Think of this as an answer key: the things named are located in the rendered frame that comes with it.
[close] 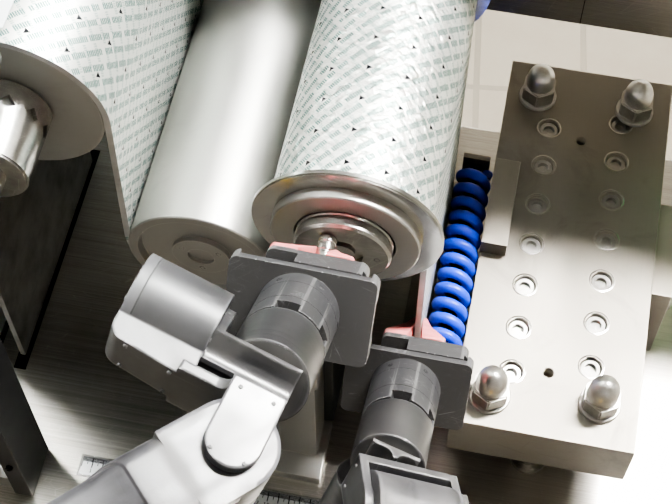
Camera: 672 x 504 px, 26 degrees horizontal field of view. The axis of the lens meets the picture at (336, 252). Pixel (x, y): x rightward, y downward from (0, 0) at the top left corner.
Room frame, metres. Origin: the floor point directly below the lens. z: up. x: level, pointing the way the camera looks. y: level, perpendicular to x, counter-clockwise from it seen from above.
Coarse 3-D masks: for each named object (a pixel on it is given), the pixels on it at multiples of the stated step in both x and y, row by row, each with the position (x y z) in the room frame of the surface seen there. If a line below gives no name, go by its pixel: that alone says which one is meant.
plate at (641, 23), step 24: (504, 0) 0.87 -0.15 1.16; (528, 0) 0.87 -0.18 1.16; (552, 0) 0.87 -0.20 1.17; (576, 0) 0.86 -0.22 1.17; (600, 0) 0.86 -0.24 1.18; (624, 0) 0.85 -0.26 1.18; (648, 0) 0.85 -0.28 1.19; (600, 24) 0.86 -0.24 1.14; (624, 24) 0.85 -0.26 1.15; (648, 24) 0.85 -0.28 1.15
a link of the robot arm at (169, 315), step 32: (160, 288) 0.43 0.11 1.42; (192, 288) 0.43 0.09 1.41; (128, 320) 0.41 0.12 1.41; (160, 320) 0.41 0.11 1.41; (192, 320) 0.41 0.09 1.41; (128, 352) 0.39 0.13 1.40; (160, 352) 0.39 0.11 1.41; (192, 352) 0.39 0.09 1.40; (160, 384) 0.38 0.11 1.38; (192, 384) 0.37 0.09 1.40; (224, 384) 0.37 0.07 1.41; (256, 384) 0.37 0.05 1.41; (224, 416) 0.34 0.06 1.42; (256, 416) 0.35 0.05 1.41; (224, 448) 0.32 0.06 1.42; (256, 448) 0.33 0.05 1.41
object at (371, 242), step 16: (304, 224) 0.56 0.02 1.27; (320, 224) 0.56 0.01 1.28; (336, 224) 0.55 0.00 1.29; (352, 224) 0.55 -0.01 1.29; (368, 224) 0.56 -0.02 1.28; (304, 240) 0.56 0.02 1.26; (352, 240) 0.55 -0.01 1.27; (368, 240) 0.55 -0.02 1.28; (384, 240) 0.55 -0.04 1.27; (352, 256) 0.55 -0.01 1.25; (368, 256) 0.55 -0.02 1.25; (384, 256) 0.55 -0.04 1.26
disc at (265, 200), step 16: (288, 176) 0.58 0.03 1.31; (304, 176) 0.58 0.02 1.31; (320, 176) 0.58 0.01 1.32; (336, 176) 0.57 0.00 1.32; (352, 176) 0.57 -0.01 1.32; (368, 176) 0.57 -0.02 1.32; (272, 192) 0.58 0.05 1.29; (288, 192) 0.58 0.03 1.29; (368, 192) 0.57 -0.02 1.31; (384, 192) 0.57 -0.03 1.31; (400, 192) 0.57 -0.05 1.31; (256, 208) 0.59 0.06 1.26; (272, 208) 0.58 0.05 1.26; (400, 208) 0.56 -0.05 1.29; (416, 208) 0.56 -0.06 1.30; (256, 224) 0.59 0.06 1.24; (416, 224) 0.56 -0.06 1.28; (432, 224) 0.56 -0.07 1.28; (272, 240) 0.58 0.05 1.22; (432, 240) 0.56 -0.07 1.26; (432, 256) 0.56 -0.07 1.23; (416, 272) 0.56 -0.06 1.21
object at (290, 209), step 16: (304, 192) 0.57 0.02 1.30; (320, 192) 0.57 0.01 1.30; (336, 192) 0.57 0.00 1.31; (352, 192) 0.57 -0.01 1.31; (288, 208) 0.57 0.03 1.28; (304, 208) 0.57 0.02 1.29; (320, 208) 0.57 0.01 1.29; (336, 208) 0.56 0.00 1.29; (352, 208) 0.56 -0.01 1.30; (368, 208) 0.56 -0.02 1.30; (384, 208) 0.56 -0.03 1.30; (272, 224) 0.57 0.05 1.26; (288, 224) 0.57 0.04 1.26; (384, 224) 0.56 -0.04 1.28; (400, 224) 0.55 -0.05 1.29; (288, 240) 0.57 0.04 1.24; (400, 240) 0.55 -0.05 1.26; (416, 240) 0.55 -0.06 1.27; (400, 256) 0.55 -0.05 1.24; (416, 256) 0.55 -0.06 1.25; (384, 272) 0.56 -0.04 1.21; (400, 272) 0.55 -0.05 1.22
